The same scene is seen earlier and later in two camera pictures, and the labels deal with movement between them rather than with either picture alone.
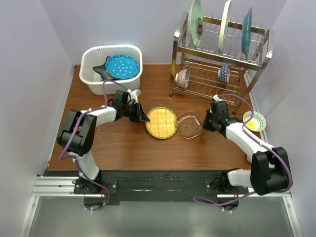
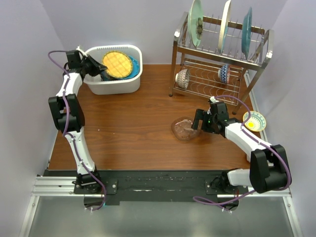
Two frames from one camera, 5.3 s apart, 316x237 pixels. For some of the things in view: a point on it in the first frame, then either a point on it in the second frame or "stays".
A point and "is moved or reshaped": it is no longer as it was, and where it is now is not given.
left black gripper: (139, 115) to (99, 67)
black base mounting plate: (151, 187) stays
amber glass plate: (163, 124) to (118, 65)
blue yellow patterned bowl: (257, 123) stays
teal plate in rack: (247, 33) stays
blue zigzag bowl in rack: (224, 73) stays
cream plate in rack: (224, 25) stays
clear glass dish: (189, 125) is moved or reshaped
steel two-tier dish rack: (220, 59) stays
